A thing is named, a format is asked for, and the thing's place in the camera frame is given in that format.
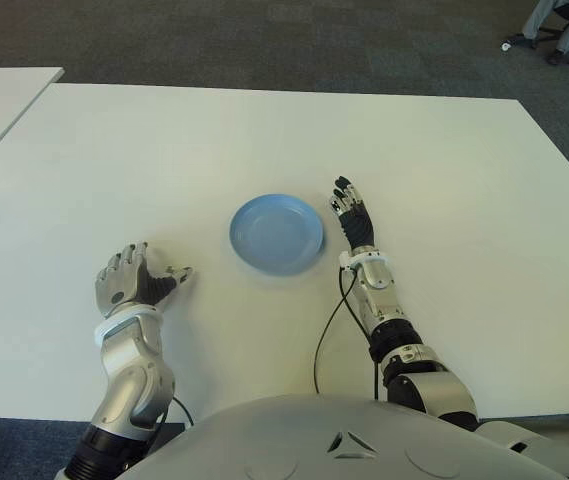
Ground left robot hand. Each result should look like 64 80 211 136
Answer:
94 241 196 318

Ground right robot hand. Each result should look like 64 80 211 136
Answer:
327 175 379 250

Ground blue round plate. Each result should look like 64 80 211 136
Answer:
228 193 325 277

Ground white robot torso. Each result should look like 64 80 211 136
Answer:
123 392 569 480

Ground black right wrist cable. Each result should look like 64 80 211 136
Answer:
313 264 381 401

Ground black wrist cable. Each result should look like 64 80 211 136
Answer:
313 264 381 401
169 396 196 430

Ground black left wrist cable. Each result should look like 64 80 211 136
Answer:
169 396 196 430

